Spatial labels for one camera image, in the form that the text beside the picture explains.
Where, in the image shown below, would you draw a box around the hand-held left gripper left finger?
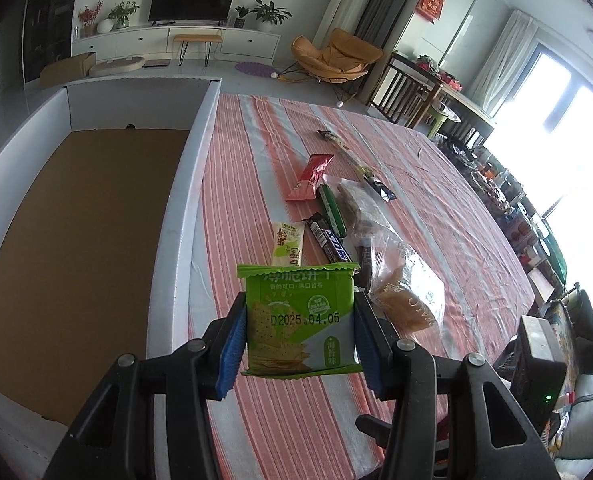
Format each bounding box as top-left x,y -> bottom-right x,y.
41,291 -> 250,480

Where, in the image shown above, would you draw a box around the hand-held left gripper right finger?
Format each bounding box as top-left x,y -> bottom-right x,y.
354,290 -> 562,480

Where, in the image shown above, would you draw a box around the green cracker packet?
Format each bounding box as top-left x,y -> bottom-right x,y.
236,261 -> 365,377

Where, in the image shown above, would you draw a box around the clear bag of bread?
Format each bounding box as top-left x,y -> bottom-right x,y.
367,234 -> 446,333

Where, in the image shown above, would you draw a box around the cream and green snack packet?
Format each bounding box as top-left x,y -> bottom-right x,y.
270,221 -> 305,267

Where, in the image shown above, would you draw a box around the dark chocolate bar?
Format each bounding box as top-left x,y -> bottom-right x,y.
301,212 -> 353,264

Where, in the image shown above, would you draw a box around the large white cardboard box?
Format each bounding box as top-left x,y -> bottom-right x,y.
0,77 -> 223,480

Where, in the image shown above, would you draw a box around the patterned cushion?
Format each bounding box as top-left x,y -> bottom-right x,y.
547,300 -> 585,411

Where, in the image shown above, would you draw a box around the light grey sofa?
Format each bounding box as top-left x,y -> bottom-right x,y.
551,370 -> 593,480

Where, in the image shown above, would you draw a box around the small dark snack packet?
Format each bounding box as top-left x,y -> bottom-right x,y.
355,242 -> 373,288

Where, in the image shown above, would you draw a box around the clear bag of brown cakes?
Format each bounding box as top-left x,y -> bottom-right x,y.
337,178 -> 392,246

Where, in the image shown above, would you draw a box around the green sausage stick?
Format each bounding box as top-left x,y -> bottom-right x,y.
318,184 -> 347,238

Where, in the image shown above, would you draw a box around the red and grey striped cloth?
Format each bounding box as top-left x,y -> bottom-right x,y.
186,92 -> 537,480

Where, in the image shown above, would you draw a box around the row of cluttered household goods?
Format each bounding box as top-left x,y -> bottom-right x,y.
441,135 -> 567,281

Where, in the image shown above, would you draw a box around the red snack packet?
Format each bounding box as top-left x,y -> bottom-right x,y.
285,152 -> 335,202

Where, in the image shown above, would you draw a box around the long thin snack stick packet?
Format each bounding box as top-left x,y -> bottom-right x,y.
317,129 -> 396,203

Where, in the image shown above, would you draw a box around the bright window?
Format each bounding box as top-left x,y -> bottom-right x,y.
487,40 -> 593,321

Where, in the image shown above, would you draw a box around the green plastic stool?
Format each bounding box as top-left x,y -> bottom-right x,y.
427,102 -> 462,138

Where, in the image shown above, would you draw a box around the dark wooden chair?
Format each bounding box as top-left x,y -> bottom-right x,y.
367,52 -> 442,128

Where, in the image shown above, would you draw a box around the wooden dining table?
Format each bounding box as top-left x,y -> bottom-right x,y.
391,50 -> 497,146

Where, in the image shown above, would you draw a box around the purple floor mat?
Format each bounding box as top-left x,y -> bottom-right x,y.
235,61 -> 277,77

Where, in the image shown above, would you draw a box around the orange lounge chair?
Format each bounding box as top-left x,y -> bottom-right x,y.
279,28 -> 385,98

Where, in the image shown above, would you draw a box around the round beige floor cushion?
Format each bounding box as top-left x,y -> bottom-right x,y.
89,57 -> 146,78

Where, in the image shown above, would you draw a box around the white television cabinet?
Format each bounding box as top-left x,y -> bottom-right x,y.
71,24 -> 282,63

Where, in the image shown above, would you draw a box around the wooden stool with metal legs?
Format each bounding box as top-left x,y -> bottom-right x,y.
173,34 -> 223,67

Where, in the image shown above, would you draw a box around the white sheer curtain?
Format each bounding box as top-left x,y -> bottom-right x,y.
469,10 -> 537,111

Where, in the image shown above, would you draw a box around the brown cardboard box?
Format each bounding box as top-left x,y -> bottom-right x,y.
40,52 -> 97,90

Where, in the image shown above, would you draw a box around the large potted plant white pot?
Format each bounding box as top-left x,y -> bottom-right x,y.
249,0 -> 292,32

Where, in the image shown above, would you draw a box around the grey curtain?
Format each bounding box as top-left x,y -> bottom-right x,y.
349,0 -> 422,96

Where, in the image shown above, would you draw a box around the black television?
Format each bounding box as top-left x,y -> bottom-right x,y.
149,0 -> 238,27

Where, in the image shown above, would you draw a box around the standing air conditioner with cover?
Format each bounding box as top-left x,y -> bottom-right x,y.
313,0 -> 380,51

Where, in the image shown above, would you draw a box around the leafy green potted plant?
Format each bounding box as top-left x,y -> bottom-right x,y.
107,1 -> 140,30

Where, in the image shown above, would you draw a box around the red flowers in vase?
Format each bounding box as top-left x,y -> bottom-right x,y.
79,2 -> 102,37

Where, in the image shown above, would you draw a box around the dark wall cabinet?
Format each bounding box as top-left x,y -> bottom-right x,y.
24,0 -> 84,83

